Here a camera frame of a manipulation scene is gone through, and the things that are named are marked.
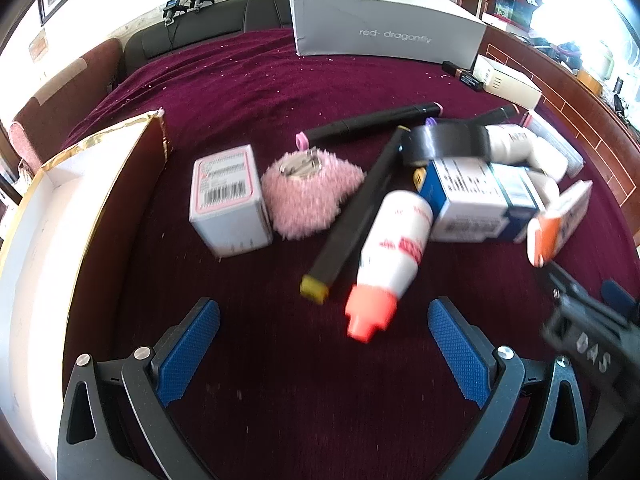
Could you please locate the maroon blanket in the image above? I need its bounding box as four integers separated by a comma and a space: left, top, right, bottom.
65, 27, 640, 480

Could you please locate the black tape roll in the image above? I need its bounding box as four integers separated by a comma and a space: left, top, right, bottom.
401, 121, 492, 168

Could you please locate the white orange tube box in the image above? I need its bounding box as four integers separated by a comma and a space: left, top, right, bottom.
526, 180, 594, 267

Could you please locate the pink fluffy hair clip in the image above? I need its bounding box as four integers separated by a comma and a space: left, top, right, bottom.
260, 147, 367, 241

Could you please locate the long grey barcode box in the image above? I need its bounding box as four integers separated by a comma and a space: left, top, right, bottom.
520, 109, 586, 177

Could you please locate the small white barcode box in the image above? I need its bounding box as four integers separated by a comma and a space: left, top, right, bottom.
189, 144, 274, 258

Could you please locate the black leather headboard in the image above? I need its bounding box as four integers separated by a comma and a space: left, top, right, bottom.
122, 0, 296, 77

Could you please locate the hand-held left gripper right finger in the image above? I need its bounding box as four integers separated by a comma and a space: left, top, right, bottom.
427, 296, 590, 480

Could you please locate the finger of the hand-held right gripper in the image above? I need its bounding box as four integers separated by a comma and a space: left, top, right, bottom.
600, 279, 640, 330
537, 261, 585, 303

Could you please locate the black device blue screen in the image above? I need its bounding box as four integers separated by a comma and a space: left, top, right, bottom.
161, 0, 190, 25

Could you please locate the gold-edged white box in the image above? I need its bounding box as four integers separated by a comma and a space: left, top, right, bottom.
0, 108, 173, 480

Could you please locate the grey shoe box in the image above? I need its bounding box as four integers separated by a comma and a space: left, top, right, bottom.
288, 0, 487, 71

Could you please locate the small wall plaque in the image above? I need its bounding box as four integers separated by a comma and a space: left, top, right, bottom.
27, 29, 49, 63

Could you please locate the white bottle orange cap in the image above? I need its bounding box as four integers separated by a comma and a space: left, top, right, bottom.
345, 190, 434, 345

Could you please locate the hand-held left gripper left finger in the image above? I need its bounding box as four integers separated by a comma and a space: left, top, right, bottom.
56, 296, 222, 480

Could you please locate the blue white medicine box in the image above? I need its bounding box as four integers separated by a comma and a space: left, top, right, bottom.
417, 157, 548, 245

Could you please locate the white cardboard box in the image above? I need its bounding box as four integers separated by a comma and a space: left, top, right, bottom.
471, 53, 544, 111

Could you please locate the white pill bottle green label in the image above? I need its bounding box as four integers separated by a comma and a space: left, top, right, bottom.
486, 124, 571, 181

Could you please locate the maroon upholstered chair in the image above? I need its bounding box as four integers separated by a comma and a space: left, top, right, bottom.
9, 37, 125, 173

